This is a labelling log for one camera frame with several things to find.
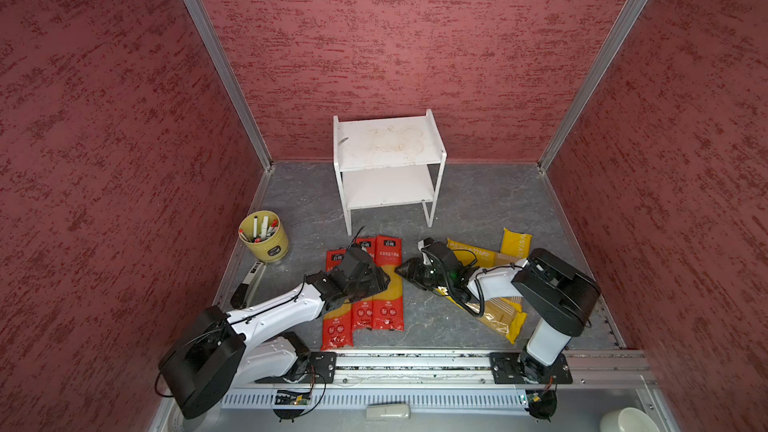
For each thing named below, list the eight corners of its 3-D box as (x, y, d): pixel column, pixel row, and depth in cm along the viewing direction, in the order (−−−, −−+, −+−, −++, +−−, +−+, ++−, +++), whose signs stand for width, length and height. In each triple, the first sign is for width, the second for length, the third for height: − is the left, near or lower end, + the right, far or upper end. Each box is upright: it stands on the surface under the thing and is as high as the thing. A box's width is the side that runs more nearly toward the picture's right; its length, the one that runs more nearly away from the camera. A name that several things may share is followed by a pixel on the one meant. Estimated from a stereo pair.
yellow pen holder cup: (252, 266, 94) (233, 243, 82) (263, 235, 101) (246, 210, 89) (287, 267, 94) (272, 244, 82) (295, 235, 101) (282, 210, 90)
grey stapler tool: (237, 308, 85) (228, 301, 81) (259, 266, 94) (253, 258, 90) (246, 310, 85) (238, 303, 81) (268, 268, 94) (262, 260, 89)
